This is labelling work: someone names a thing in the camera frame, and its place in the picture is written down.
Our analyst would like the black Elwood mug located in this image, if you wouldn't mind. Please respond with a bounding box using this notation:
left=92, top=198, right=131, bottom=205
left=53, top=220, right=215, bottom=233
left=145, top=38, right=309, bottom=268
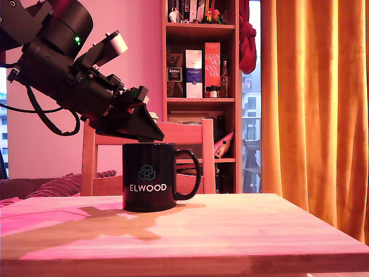
left=122, top=142, right=202, bottom=212

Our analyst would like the wooden chair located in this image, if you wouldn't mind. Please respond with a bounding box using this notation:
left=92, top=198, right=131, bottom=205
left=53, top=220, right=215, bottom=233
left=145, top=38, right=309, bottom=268
left=80, top=118, right=216, bottom=197

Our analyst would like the dark box with spirals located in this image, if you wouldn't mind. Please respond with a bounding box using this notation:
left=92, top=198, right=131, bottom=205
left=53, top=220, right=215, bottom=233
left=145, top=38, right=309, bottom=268
left=167, top=46, right=185, bottom=98

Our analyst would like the white and blue box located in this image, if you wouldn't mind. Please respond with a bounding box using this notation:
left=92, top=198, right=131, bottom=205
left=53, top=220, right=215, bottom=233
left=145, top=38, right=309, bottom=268
left=184, top=49, right=203, bottom=99

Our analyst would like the dark bottle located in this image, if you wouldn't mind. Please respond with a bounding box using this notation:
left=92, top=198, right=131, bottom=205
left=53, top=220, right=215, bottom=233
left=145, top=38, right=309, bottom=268
left=217, top=115, right=227, bottom=143

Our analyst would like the pink patterned paper bag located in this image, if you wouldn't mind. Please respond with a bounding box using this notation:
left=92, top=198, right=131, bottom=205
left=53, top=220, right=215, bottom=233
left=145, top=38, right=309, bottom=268
left=214, top=131, right=235, bottom=159

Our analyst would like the ribbed cushion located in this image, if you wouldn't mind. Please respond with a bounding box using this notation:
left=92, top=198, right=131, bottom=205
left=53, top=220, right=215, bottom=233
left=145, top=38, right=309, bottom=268
left=25, top=170, right=118, bottom=199

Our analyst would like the wooden bookshelf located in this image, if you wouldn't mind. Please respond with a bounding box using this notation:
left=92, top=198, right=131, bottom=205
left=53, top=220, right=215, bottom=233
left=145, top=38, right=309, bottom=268
left=161, top=0, right=243, bottom=194

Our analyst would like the red Glenmorangie box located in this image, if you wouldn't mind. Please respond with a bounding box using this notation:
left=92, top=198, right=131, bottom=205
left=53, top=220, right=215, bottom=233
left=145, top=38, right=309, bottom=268
left=205, top=42, right=221, bottom=98

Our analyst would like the clear glass bottle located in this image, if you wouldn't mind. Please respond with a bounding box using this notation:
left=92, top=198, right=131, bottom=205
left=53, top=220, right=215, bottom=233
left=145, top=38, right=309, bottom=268
left=220, top=61, right=229, bottom=98

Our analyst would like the white figurine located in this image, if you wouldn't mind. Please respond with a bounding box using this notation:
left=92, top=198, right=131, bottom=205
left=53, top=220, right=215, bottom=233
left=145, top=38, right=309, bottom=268
left=168, top=7, right=182, bottom=24

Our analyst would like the grey balcony stool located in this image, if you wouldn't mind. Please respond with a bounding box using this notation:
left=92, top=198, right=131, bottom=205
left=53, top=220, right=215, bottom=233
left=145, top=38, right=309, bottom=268
left=243, top=139, right=262, bottom=193

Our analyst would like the black stand leg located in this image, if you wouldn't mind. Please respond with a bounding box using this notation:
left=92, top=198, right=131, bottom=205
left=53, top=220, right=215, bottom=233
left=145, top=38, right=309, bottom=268
left=0, top=149, right=8, bottom=179

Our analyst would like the dark ribbed sofa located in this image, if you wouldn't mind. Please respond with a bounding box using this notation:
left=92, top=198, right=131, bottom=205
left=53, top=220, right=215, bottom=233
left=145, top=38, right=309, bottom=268
left=0, top=178, right=57, bottom=201

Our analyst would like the colourful figurine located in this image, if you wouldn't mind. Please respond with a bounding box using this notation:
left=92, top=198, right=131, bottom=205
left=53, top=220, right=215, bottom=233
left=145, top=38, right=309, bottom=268
left=202, top=8, right=223, bottom=24

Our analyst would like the red knotted curtain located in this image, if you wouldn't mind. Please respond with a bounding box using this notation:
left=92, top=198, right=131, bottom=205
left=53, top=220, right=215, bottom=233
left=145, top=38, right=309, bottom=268
left=238, top=0, right=257, bottom=75

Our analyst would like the pink cloth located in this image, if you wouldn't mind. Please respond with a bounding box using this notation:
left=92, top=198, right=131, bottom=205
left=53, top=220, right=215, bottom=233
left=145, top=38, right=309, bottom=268
left=0, top=197, right=21, bottom=208

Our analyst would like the orange curtain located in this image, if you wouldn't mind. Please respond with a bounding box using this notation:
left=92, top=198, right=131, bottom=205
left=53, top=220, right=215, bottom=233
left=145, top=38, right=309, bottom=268
left=261, top=0, right=369, bottom=246

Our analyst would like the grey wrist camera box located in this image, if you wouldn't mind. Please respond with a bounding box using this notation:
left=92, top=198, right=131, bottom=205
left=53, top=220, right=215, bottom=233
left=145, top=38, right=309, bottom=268
left=75, top=29, right=129, bottom=70

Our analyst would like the black braided cable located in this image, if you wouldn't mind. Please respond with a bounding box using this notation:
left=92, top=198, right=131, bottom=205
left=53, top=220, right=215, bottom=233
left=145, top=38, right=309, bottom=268
left=25, top=83, right=81, bottom=137

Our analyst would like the thin black cable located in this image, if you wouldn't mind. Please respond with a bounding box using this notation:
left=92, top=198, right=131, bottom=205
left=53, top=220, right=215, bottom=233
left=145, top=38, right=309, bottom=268
left=0, top=103, right=63, bottom=114

